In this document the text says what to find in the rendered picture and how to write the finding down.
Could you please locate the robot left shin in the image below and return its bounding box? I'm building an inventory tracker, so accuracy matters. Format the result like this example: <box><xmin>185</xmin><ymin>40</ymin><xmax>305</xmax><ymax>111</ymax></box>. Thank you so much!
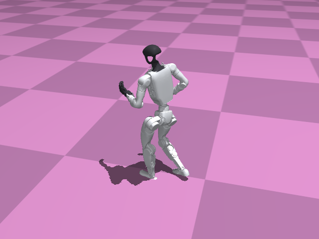
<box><xmin>143</xmin><ymin>148</ymin><xmax>156</xmax><ymax>179</ymax></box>

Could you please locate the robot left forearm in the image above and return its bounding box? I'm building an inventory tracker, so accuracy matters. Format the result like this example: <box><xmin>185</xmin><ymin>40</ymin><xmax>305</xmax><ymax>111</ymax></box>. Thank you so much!
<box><xmin>127</xmin><ymin>93</ymin><xmax>136</xmax><ymax>107</ymax></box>

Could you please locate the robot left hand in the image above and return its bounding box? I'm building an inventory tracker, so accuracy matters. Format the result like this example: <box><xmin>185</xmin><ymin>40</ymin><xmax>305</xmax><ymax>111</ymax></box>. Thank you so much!
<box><xmin>119</xmin><ymin>81</ymin><xmax>132</xmax><ymax>97</ymax></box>

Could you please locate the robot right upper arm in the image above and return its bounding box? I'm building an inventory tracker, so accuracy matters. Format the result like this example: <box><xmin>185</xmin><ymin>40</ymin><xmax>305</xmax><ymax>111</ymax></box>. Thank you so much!
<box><xmin>166</xmin><ymin>63</ymin><xmax>188</xmax><ymax>88</ymax></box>

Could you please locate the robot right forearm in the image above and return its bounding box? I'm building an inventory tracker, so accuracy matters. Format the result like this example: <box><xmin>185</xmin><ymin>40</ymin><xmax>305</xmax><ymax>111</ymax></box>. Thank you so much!
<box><xmin>173</xmin><ymin>83</ymin><xmax>184</xmax><ymax>95</ymax></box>

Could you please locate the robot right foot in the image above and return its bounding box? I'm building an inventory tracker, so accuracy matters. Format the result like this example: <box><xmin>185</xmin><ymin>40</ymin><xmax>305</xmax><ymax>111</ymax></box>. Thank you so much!
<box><xmin>172</xmin><ymin>167</ymin><xmax>189</xmax><ymax>176</ymax></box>

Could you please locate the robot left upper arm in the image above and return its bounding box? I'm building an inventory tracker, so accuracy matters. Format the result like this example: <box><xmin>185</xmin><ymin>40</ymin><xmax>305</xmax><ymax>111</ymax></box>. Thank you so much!
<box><xmin>134</xmin><ymin>74</ymin><xmax>151</xmax><ymax>109</ymax></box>

